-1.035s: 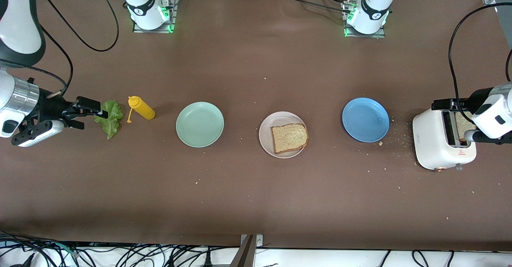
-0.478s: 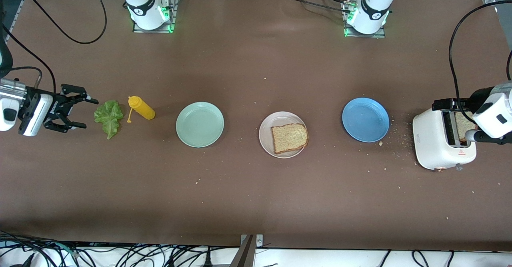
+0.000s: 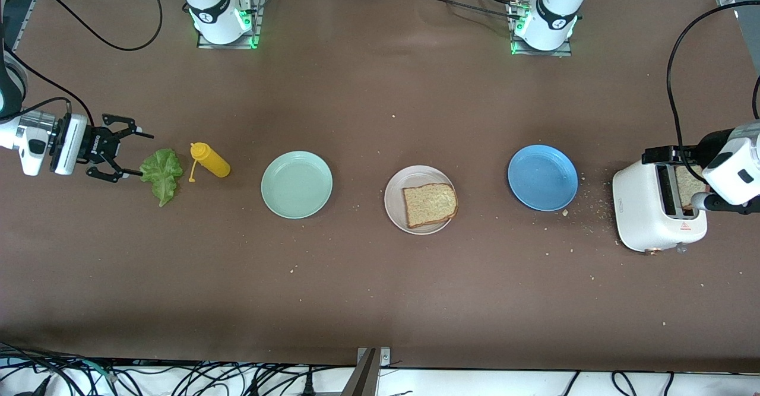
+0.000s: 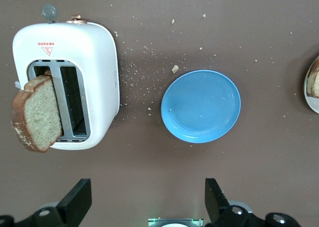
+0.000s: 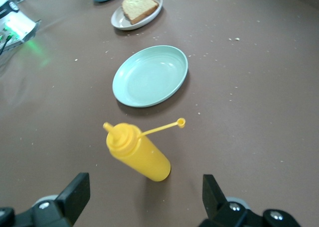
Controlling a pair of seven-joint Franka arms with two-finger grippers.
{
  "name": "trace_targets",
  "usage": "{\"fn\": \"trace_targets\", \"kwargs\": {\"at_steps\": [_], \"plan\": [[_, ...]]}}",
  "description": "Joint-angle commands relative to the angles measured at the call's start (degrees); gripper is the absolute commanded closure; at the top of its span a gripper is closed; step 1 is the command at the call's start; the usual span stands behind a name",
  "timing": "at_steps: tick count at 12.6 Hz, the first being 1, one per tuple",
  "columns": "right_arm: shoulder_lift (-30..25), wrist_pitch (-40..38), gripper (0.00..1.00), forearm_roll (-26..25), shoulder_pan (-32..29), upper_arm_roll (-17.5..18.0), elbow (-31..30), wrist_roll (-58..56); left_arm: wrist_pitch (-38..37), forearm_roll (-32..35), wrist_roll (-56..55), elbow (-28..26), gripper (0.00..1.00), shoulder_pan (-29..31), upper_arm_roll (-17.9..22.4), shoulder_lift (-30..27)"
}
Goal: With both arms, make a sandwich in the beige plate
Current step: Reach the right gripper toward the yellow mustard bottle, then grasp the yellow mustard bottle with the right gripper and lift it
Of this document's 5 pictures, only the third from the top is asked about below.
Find brown bread slice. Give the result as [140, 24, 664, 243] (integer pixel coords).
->
[403, 183, 459, 229]
[675, 164, 709, 210]

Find green lettuce leaf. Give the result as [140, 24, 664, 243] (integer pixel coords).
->
[139, 148, 185, 208]

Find yellow mustard squeeze bottle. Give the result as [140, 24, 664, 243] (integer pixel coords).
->
[188, 142, 232, 183]

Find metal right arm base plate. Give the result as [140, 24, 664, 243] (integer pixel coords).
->
[196, 0, 266, 50]

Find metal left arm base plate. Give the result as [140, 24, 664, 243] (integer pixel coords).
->
[506, 0, 574, 58]

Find white toaster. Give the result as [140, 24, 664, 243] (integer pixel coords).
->
[613, 153, 708, 255]

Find brown table cover sheet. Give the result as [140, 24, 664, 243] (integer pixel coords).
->
[0, 0, 760, 374]

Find grey metal strut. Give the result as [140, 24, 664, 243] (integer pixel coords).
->
[341, 349, 379, 396]

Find mint green plate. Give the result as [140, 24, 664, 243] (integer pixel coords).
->
[261, 151, 334, 220]

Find tangled black floor cables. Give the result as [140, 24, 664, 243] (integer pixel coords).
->
[0, 341, 357, 396]

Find black base power cable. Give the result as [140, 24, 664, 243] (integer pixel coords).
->
[416, 0, 523, 20]

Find beige plate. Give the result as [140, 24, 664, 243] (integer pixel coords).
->
[384, 165, 458, 236]

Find blue plate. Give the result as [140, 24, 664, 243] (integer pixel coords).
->
[507, 144, 579, 212]

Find silver mounting bracket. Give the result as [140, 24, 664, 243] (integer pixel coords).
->
[357, 347, 391, 368]

